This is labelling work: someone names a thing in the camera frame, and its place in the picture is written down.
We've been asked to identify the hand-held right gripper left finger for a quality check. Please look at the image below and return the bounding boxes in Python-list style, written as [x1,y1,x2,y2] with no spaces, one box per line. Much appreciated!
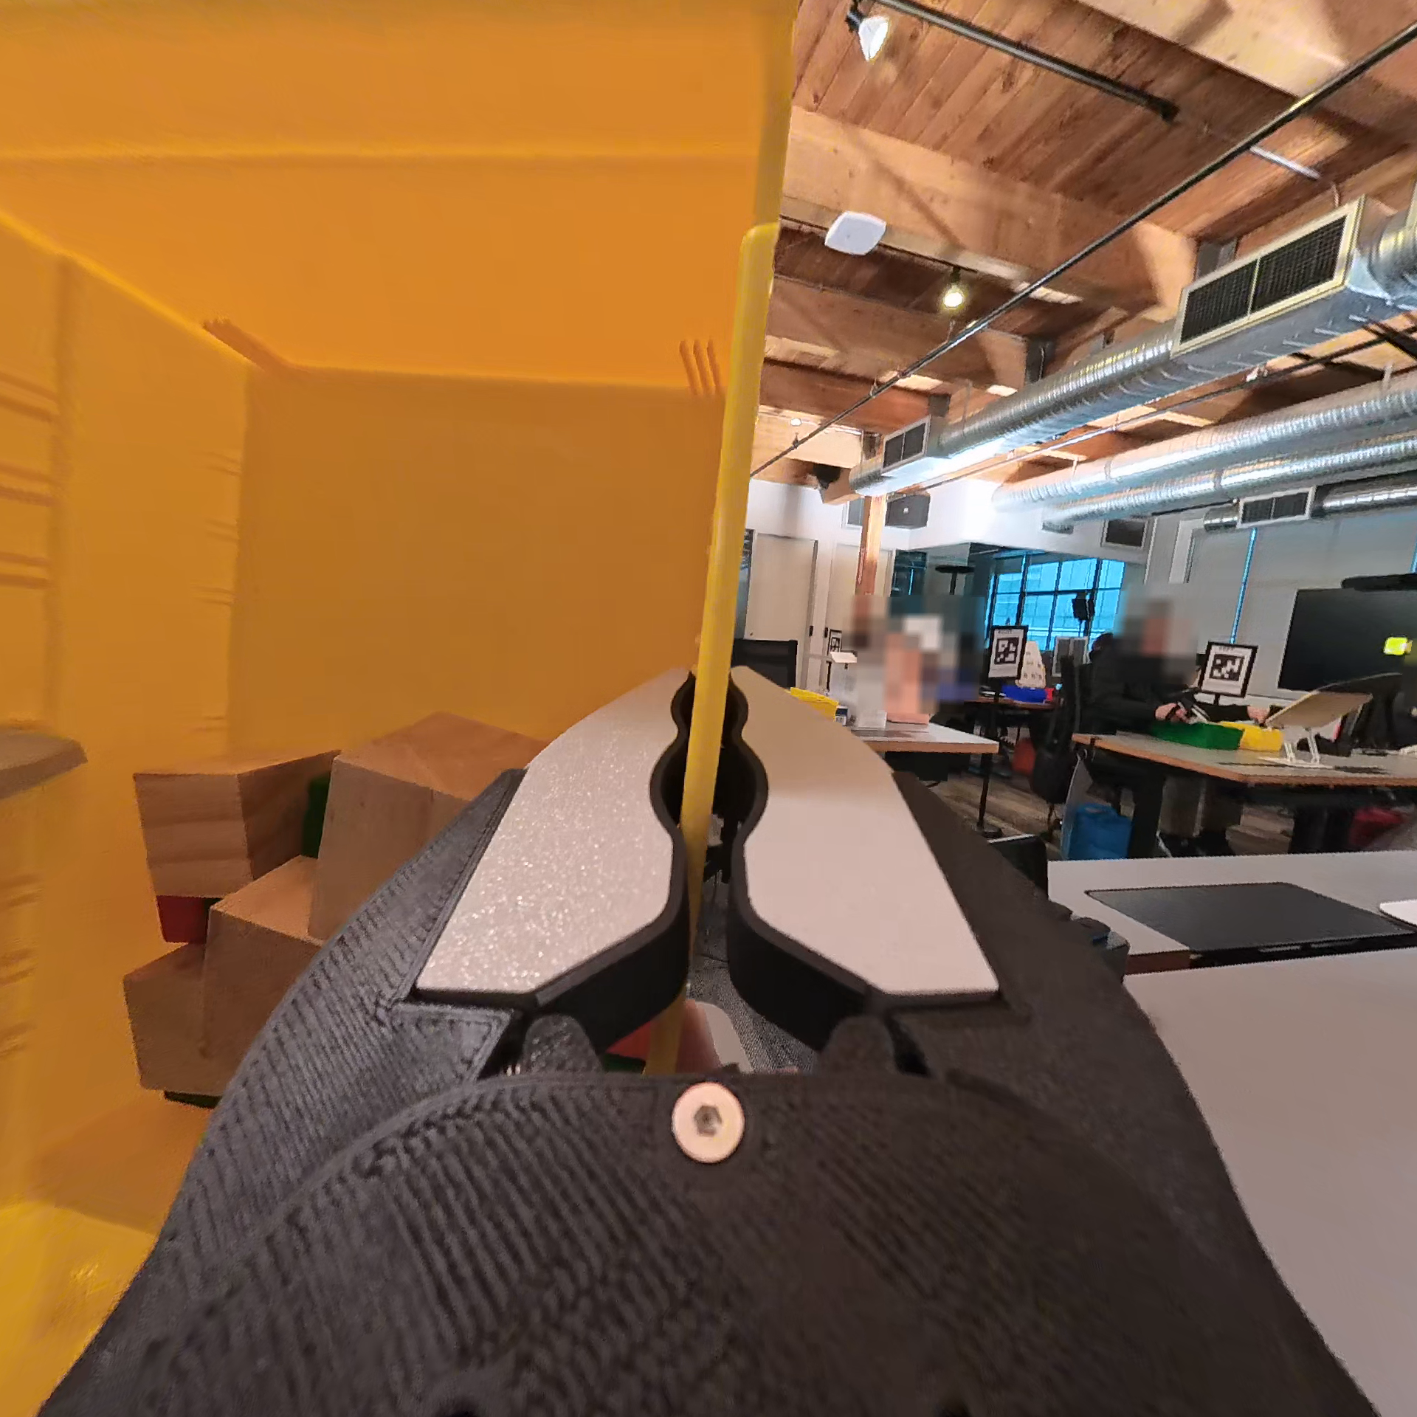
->
[413,664,697,1052]

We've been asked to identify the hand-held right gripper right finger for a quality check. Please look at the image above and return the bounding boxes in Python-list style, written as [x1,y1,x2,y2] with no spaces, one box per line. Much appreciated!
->
[722,664,1003,1052]

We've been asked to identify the pile of mixed wooden cubes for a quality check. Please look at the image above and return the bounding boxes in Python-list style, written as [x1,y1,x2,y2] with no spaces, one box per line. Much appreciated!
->
[122,712,659,1107]

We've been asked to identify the yellow plastic box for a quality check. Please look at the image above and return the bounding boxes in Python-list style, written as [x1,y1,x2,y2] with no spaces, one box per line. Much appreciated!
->
[0,0,800,1417]

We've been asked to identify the wood edged office desk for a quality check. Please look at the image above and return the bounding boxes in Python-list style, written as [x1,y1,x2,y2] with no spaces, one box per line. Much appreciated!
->
[852,717,1001,832]
[1047,849,1417,977]
[1072,731,1417,859]

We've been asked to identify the blue bin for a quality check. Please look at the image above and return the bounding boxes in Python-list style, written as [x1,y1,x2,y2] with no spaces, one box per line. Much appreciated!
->
[1062,802,1131,863]

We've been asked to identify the grid pane window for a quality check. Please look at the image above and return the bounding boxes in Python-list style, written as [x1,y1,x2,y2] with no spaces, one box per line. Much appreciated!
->
[991,555,1125,654]

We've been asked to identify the black desk mat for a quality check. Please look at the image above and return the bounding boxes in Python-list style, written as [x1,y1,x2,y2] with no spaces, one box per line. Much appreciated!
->
[1087,882,1417,954]

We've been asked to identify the pale laptop stand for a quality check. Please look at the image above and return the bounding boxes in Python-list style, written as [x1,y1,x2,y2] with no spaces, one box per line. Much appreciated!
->
[1262,689,1375,765]

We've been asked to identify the large black monitor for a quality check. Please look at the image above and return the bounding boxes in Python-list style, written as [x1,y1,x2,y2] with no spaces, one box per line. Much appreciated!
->
[1278,586,1417,695]

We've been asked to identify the long black ceiling pipe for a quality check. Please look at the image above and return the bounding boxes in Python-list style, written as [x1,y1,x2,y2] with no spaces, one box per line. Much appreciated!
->
[753,19,1417,479]

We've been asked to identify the silver duct with vent grilles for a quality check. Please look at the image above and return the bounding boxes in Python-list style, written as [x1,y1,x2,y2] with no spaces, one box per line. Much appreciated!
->
[848,196,1417,500]

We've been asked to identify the silver ventilation duct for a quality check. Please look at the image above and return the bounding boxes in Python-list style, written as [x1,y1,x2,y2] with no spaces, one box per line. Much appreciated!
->
[991,370,1417,513]
[1041,437,1417,530]

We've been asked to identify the black ceiling track rail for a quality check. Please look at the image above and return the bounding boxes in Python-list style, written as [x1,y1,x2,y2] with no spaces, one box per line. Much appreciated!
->
[875,0,1180,120]

